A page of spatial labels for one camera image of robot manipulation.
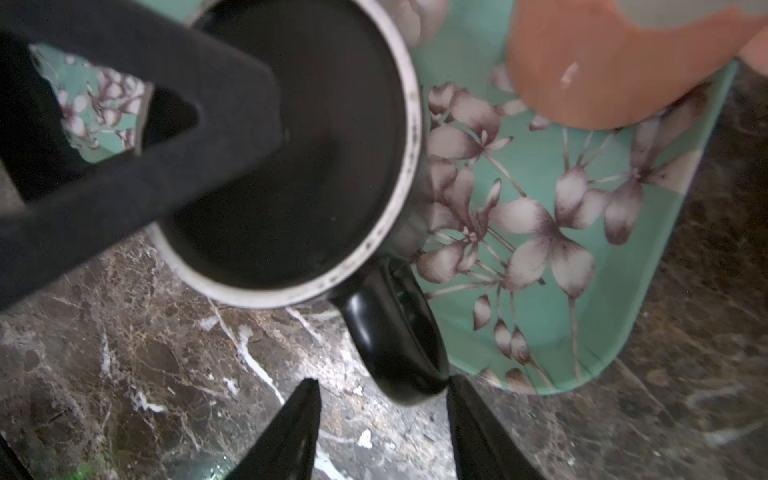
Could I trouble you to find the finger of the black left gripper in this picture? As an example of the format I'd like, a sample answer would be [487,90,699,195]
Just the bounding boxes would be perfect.
[0,0,286,313]

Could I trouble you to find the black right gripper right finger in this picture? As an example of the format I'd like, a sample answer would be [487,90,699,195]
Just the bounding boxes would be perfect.
[446,375,544,480]

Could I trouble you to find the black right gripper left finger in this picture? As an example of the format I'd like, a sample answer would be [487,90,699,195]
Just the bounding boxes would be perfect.
[226,378,322,480]

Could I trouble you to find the black mug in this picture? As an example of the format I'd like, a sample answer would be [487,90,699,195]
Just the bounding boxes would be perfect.
[148,1,449,405]

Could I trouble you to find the cream and peach mug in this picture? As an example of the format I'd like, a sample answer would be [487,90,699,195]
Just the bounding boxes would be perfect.
[505,1,767,130]

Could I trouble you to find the green floral tray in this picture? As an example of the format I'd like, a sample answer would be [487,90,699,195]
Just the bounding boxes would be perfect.
[26,0,740,396]

